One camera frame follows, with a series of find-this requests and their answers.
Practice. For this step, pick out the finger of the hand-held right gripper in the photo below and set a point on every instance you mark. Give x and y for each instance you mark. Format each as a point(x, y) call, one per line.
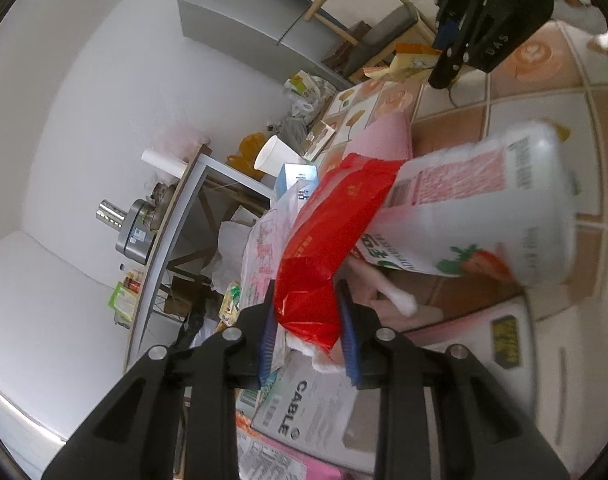
point(459, 55)
point(446, 30)

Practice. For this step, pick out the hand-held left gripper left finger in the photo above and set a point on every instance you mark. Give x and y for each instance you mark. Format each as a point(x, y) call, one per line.
point(266, 340)

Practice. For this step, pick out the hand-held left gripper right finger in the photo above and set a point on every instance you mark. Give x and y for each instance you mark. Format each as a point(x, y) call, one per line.
point(349, 345)

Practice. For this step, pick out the red plastic bag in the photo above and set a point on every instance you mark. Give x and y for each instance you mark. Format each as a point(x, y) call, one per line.
point(324, 240)

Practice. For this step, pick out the white plastic bottle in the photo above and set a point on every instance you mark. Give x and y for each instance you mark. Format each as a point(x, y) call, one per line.
point(484, 200)

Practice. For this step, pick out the green snack packet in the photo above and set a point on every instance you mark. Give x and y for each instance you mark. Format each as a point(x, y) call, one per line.
point(229, 305)

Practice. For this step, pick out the yellow snack packet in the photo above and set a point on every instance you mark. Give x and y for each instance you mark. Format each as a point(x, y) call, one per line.
point(404, 62)

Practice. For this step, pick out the wooden chair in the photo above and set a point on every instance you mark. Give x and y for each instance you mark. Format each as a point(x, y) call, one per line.
point(384, 30)

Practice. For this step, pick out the white plastic stick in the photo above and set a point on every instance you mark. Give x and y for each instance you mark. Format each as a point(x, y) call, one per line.
point(389, 292)

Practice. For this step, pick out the black bag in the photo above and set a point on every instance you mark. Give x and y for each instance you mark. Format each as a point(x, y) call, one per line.
point(196, 322)

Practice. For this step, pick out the white cardboard box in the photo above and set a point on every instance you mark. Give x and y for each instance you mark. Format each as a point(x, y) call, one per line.
point(309, 410)

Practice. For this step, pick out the white printed plastic bag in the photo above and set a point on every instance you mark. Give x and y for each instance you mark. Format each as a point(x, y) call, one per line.
point(266, 245)

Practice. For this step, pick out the printed tablecloth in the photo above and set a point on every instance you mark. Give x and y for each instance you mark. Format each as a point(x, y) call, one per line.
point(529, 125)

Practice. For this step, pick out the pink cloth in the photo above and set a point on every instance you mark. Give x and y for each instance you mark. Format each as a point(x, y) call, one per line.
point(384, 135)

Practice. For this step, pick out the pink snack packet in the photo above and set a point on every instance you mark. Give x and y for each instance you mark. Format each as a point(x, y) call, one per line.
point(279, 460)

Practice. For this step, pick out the white side table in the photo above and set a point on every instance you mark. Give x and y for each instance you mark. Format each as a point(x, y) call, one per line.
point(153, 270)

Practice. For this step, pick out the white carton dark label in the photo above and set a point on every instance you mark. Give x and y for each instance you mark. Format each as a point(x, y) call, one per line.
point(484, 330)

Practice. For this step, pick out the small red jar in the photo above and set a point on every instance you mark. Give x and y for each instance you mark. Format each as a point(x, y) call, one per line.
point(131, 282)

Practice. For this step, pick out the green white packet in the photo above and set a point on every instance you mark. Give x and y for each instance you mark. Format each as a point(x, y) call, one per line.
point(306, 85)

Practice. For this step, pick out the small cardboard box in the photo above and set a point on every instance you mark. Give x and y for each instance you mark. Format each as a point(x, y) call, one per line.
point(319, 140)

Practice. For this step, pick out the blue white box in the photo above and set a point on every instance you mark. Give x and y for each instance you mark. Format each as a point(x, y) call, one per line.
point(296, 177)

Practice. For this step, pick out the white paper cup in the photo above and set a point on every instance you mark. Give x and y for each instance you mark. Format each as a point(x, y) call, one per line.
point(276, 156)

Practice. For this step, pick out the orange plastic bag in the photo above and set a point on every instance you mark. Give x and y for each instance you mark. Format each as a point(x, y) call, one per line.
point(246, 152)

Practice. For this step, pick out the silver metal cup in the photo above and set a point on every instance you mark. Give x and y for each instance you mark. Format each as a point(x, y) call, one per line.
point(108, 215)

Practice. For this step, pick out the grey refrigerator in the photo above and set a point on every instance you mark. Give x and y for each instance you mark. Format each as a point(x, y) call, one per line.
point(244, 5)

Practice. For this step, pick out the white paper roll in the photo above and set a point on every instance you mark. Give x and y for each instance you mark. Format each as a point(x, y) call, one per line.
point(161, 161)

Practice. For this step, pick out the pink plastic bag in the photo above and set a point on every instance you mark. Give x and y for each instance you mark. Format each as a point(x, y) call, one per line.
point(181, 137)

